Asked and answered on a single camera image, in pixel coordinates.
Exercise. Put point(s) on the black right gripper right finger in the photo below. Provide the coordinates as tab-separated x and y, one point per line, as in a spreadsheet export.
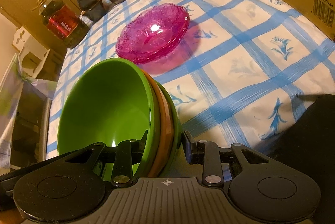
207	154

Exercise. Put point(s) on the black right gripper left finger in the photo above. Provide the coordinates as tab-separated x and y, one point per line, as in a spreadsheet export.
127	153

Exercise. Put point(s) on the green plastic bowl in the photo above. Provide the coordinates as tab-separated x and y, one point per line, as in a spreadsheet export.
112	102
169	169

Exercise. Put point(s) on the orange plastic bowl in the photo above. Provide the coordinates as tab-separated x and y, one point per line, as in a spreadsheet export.
166	133

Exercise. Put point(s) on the pink glass plate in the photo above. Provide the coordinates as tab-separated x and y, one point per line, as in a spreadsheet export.
153	34

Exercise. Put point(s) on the blue checked tablecloth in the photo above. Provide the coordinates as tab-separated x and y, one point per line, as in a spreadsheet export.
247	69

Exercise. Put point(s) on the white wooden chair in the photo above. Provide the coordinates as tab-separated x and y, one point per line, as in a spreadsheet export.
32	54

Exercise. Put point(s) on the lower dark instant cup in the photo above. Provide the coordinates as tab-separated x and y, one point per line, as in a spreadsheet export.
96	12

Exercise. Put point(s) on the oil bottle red label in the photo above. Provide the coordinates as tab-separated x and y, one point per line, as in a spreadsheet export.
63	22

